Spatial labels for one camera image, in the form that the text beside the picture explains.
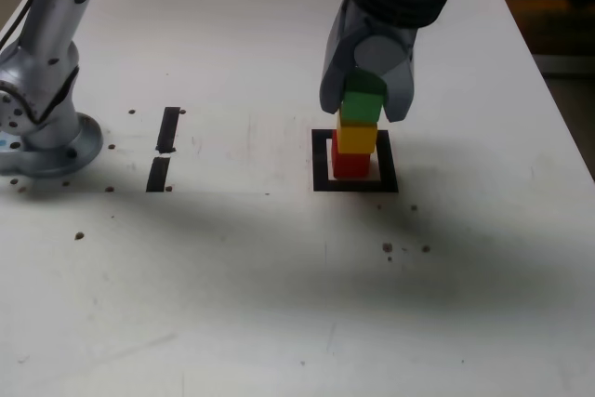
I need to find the black tape square outline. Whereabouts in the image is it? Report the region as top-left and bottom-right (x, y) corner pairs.
(311, 128), (401, 194)

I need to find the black tape strip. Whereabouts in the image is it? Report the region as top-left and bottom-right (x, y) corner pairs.
(145, 106), (182, 193)

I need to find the yellow cube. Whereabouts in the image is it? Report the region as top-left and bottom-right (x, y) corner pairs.
(336, 111), (379, 155)

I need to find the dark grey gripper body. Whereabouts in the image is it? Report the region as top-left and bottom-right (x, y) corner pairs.
(334, 0), (420, 48)

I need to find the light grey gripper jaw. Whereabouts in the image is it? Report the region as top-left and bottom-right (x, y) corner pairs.
(353, 33), (417, 124)

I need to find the red cube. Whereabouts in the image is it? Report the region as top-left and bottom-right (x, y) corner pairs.
(331, 131), (372, 181)

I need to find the green cube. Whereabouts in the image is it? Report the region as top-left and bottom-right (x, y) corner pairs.
(340, 68), (389, 126)

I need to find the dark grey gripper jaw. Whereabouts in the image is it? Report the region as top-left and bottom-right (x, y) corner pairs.
(319, 23), (360, 115)

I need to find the thin black cable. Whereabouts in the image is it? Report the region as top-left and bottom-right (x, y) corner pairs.
(0, 0), (47, 52)

